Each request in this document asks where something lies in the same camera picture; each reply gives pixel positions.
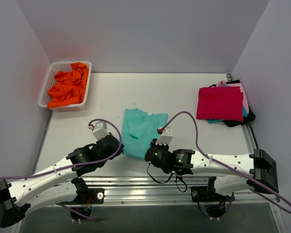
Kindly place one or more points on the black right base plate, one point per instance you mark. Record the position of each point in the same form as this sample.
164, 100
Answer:
205, 194

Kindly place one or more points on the black folded t-shirt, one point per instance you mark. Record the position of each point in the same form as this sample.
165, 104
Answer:
232, 123

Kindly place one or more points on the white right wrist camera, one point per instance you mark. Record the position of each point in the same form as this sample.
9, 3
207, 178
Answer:
166, 136

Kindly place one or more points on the teal t-shirt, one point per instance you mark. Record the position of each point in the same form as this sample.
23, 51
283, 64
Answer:
245, 113
138, 130

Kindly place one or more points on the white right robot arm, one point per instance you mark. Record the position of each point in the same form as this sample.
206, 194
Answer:
257, 170

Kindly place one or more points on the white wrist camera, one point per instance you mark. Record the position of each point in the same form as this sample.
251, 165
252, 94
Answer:
99, 130
166, 136

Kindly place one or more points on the white plastic basket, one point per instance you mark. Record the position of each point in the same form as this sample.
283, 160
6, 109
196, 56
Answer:
49, 81

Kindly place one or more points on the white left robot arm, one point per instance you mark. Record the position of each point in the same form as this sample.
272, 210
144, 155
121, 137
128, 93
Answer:
61, 182

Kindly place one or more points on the teal folded t-shirt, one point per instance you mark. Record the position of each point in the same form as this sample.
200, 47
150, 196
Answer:
245, 113

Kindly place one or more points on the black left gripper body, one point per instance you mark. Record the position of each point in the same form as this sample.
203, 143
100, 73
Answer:
117, 147

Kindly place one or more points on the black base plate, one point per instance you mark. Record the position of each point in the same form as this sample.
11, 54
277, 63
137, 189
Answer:
205, 194
97, 194

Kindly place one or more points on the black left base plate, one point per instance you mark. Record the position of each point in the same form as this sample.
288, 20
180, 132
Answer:
97, 194

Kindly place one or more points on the pink folded t-shirt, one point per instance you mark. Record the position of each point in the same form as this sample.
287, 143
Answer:
236, 83

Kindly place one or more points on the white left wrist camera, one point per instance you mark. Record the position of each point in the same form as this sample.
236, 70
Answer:
99, 130

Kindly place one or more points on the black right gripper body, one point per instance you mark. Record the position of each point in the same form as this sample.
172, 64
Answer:
150, 156

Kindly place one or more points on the magenta folded t-shirt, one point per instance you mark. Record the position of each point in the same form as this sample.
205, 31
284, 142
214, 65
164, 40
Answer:
220, 103

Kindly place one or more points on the orange t-shirt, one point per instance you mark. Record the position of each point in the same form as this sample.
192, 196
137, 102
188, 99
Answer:
69, 87

